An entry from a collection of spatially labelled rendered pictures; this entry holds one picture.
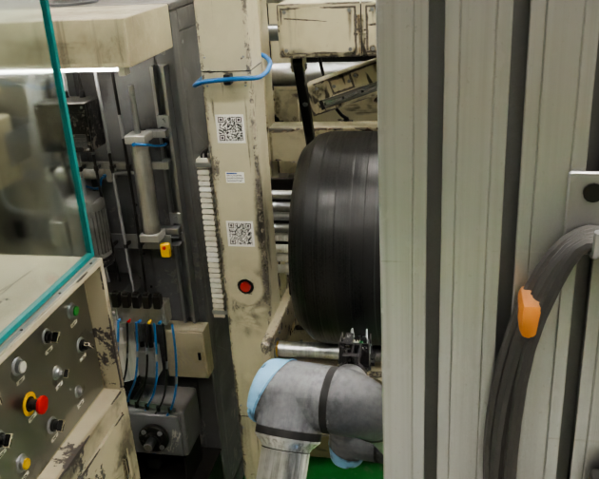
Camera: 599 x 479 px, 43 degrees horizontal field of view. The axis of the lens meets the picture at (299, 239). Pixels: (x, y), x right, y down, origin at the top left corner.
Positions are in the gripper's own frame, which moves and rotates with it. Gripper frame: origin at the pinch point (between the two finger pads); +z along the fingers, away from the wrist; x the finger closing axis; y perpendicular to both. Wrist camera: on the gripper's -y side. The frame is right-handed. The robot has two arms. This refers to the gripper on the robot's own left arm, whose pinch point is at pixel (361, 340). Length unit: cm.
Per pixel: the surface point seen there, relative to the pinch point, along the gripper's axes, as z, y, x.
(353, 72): 55, 58, 8
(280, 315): 20.9, -4.9, 25.8
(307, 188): 4.4, 38.8, 12.9
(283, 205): 55, 16, 31
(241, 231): 15.5, 22.7, 33.7
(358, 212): 0.2, 34.5, 0.0
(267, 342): 5.7, -5.4, 26.1
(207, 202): 17, 30, 43
